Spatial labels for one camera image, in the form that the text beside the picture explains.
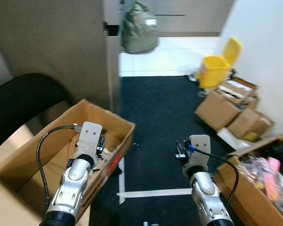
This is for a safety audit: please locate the open cardboard box red label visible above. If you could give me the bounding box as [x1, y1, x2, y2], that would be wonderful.
[0, 98, 136, 226]

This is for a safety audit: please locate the small open cardboard box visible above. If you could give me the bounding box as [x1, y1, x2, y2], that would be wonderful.
[216, 77, 259, 108]

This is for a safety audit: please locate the closed brown cardboard box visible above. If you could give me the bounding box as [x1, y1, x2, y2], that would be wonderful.
[194, 90, 242, 132]

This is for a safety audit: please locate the brown cardboard box yellow sticker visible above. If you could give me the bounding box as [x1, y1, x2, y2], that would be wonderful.
[226, 108, 275, 141]

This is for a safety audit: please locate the pink flat packet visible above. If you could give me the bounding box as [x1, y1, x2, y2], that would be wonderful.
[266, 157, 282, 201]

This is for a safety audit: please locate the white flat foam piece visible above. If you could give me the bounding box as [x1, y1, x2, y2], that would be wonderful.
[216, 128, 251, 151]

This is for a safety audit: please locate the black folding chair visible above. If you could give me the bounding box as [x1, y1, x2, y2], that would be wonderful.
[0, 73, 72, 156]

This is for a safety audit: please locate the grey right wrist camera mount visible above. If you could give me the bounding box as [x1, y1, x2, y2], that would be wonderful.
[183, 135, 212, 176]

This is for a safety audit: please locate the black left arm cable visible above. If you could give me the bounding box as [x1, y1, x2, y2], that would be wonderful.
[36, 124, 83, 210]

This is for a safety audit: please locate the large cardboard box of clutter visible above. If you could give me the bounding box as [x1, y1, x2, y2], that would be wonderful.
[214, 133, 283, 226]

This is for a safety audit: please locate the grey drawer cabinet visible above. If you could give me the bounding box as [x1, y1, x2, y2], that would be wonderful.
[146, 0, 237, 37]

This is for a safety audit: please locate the green grey bag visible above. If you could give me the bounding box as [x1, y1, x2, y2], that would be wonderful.
[121, 1, 160, 54]

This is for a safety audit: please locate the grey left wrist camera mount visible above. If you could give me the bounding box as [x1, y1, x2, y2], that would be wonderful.
[74, 121, 104, 159]

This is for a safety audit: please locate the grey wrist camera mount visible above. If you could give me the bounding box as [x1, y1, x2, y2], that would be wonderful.
[74, 121, 104, 159]
[183, 135, 212, 176]

